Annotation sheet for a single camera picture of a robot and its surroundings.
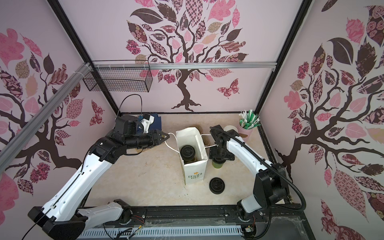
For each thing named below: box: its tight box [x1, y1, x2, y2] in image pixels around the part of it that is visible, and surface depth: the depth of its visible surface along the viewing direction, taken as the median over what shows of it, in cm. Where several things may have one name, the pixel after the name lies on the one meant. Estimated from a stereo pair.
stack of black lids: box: [209, 177, 225, 195], surface depth 83 cm
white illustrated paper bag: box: [175, 127, 209, 185], surface depth 77 cm
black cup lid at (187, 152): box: [180, 145, 196, 161], surface depth 85 cm
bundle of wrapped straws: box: [238, 109, 261, 130], surface depth 94 cm
